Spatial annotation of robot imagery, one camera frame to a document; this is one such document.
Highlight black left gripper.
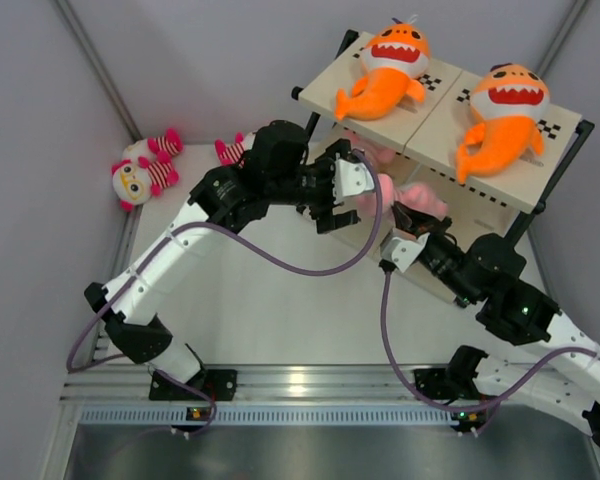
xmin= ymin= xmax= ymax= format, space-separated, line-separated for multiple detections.
xmin=266 ymin=141 xmax=360 ymax=234

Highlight pink striped plush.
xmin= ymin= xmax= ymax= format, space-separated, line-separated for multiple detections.
xmin=343 ymin=130 xmax=396 ymax=166
xmin=353 ymin=173 xmax=449 ymax=221

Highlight white plush glasses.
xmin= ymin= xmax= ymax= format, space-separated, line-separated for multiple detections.
xmin=111 ymin=155 xmax=180 ymax=212
xmin=214 ymin=131 xmax=256 ymax=166

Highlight orange shark plush back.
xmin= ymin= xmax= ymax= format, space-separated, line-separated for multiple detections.
xmin=333 ymin=19 xmax=431 ymax=121

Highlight orange shark plush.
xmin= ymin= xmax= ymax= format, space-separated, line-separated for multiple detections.
xmin=455 ymin=63 xmax=550 ymax=184
xmin=333 ymin=19 xmax=431 ymax=121

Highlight orange shark plush front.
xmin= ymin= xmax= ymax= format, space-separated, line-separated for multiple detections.
xmin=455 ymin=63 xmax=550 ymax=184

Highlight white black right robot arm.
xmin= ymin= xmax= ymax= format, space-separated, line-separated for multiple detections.
xmin=380 ymin=203 xmax=600 ymax=448

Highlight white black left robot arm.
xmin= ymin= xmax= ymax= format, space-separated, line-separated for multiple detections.
xmin=84 ymin=120 xmax=367 ymax=400

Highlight beige three-tier shelf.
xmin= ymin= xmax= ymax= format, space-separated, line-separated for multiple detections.
xmin=293 ymin=31 xmax=594 ymax=248

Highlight white plush corner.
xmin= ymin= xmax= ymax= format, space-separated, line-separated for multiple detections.
xmin=121 ymin=128 xmax=184 ymax=161

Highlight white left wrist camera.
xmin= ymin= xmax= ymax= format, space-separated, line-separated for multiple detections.
xmin=333 ymin=159 xmax=375 ymax=203

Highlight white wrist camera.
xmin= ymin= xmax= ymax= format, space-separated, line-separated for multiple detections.
xmin=333 ymin=159 xmax=375 ymax=203
xmin=380 ymin=233 xmax=430 ymax=273

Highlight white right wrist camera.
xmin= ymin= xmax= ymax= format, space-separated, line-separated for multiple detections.
xmin=380 ymin=233 xmax=430 ymax=273

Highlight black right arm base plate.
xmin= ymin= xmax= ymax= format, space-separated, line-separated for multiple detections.
xmin=413 ymin=367 xmax=482 ymax=403

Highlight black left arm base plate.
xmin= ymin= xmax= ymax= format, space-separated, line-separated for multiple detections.
xmin=148 ymin=368 xmax=238 ymax=401

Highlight aluminium mounting rail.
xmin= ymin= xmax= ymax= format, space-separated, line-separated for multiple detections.
xmin=60 ymin=364 xmax=413 ymax=403

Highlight grey slotted cable duct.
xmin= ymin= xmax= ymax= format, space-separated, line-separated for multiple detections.
xmin=80 ymin=404 xmax=459 ymax=426

